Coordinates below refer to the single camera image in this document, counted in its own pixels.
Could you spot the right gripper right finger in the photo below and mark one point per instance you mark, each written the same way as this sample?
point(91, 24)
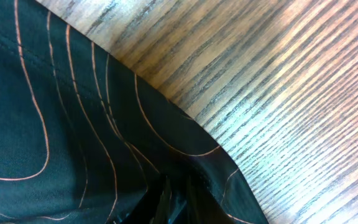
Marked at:
point(202, 208)

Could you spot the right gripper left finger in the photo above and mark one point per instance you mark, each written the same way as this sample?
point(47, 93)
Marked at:
point(154, 206)

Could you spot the black cycling jersey orange lines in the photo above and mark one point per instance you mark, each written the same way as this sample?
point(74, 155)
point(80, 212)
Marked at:
point(83, 138)

